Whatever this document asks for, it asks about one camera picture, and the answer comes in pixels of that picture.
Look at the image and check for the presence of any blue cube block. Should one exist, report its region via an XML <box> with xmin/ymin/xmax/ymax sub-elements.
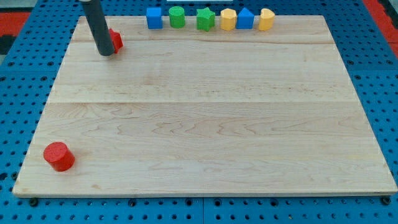
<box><xmin>146</xmin><ymin>7</ymin><xmax>163</xmax><ymax>29</ymax></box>

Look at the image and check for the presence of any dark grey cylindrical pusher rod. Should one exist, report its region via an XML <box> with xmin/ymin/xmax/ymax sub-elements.
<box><xmin>80</xmin><ymin>0</ymin><xmax>114</xmax><ymax>56</ymax></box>

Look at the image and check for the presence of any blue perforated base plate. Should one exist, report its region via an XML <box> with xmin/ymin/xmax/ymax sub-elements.
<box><xmin>1</xmin><ymin>1</ymin><xmax>397</xmax><ymax>223</ymax></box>

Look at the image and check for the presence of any white object at top edge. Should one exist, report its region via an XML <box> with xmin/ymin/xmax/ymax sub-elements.
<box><xmin>166</xmin><ymin>0</ymin><xmax>233</xmax><ymax>3</ymax></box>

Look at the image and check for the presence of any yellow crescent block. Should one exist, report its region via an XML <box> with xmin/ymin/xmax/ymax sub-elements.
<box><xmin>258</xmin><ymin>8</ymin><xmax>275</xmax><ymax>31</ymax></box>

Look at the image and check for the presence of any red star block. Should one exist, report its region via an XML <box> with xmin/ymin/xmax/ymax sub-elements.
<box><xmin>109</xmin><ymin>29</ymin><xmax>123</xmax><ymax>54</ymax></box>

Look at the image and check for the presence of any green cylinder block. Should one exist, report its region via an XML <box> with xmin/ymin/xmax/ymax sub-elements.
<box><xmin>169</xmin><ymin>6</ymin><xmax>185</xmax><ymax>29</ymax></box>

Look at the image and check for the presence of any red cylinder block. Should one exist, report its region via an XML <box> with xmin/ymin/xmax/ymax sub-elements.
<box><xmin>43</xmin><ymin>142</ymin><xmax>75</xmax><ymax>172</ymax></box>

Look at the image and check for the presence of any green star block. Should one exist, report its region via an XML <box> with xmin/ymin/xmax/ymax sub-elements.
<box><xmin>197</xmin><ymin>7</ymin><xmax>215</xmax><ymax>32</ymax></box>

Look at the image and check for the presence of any light wooden board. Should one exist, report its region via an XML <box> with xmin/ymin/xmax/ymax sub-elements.
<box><xmin>13</xmin><ymin>16</ymin><xmax>397</xmax><ymax>198</ymax></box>

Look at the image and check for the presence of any yellow hexagon block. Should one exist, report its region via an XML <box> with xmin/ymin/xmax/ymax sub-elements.
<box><xmin>220</xmin><ymin>8</ymin><xmax>237</xmax><ymax>31</ymax></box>

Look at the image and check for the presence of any blue pentagon block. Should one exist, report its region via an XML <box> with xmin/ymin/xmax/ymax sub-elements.
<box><xmin>236</xmin><ymin>7</ymin><xmax>254</xmax><ymax>29</ymax></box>

